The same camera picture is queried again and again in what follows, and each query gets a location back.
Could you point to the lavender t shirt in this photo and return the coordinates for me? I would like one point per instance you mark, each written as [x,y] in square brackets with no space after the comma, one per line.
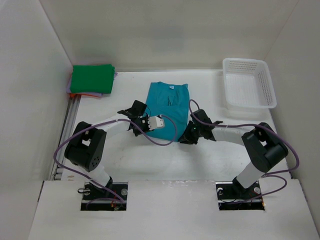
[94,84]

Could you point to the white laundry basket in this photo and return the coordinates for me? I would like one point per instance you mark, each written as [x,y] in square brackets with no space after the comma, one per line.
[248,84]

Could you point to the orange t shirt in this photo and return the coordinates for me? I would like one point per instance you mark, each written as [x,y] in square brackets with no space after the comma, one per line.
[73,95]

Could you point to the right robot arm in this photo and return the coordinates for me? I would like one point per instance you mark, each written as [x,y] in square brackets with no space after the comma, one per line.
[263,147]

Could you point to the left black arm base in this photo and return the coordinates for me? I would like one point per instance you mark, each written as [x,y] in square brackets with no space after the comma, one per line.
[98,199]

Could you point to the green t shirt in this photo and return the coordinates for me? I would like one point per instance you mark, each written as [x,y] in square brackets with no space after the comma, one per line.
[92,68]

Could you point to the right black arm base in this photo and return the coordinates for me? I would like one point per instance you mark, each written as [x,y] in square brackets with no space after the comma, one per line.
[231,200]

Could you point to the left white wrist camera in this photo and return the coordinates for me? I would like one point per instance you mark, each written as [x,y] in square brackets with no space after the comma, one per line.
[155,122]

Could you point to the teal t shirt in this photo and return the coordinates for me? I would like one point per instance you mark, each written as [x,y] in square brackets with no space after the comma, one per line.
[172,101]

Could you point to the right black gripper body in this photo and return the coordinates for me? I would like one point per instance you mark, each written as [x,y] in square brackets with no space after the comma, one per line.
[193,133]

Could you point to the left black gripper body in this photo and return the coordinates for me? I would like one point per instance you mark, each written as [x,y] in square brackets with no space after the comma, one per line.
[143,123]

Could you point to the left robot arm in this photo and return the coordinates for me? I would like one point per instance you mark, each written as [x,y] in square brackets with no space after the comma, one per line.
[86,149]

